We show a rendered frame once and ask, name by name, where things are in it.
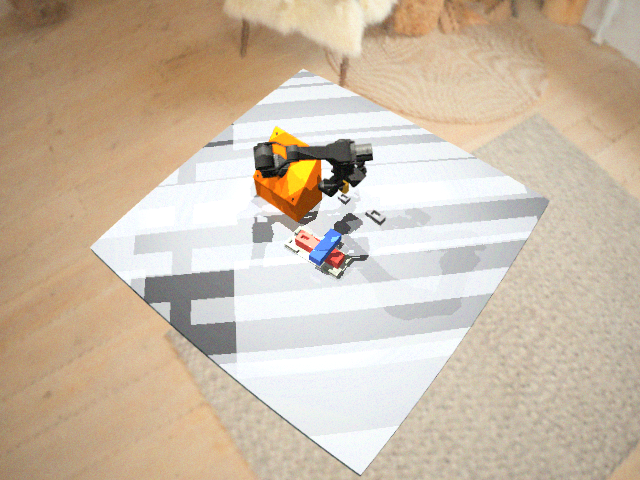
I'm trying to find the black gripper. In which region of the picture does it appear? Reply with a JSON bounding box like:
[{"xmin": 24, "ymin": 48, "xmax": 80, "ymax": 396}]
[{"xmin": 318, "ymin": 161, "xmax": 365, "ymax": 197}]

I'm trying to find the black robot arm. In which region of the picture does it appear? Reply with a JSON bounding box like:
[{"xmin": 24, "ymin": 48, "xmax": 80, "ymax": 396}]
[{"xmin": 253, "ymin": 139, "xmax": 373, "ymax": 187}]

